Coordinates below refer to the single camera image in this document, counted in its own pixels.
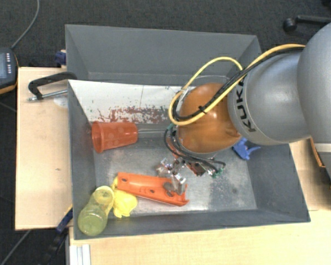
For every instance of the blue plastic spray head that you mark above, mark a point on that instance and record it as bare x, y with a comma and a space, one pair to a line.
244, 149

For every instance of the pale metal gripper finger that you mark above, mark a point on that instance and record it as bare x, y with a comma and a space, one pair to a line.
166, 166
179, 183

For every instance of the grey metal bin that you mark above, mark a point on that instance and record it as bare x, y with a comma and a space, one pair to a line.
160, 54

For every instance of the yellow crumpled cloth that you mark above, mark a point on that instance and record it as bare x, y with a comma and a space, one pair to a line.
124, 203

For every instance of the orange plastic cup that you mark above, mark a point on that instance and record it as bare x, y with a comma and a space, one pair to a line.
114, 135

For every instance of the yellow clear plastic bottle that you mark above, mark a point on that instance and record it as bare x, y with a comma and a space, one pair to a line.
95, 214

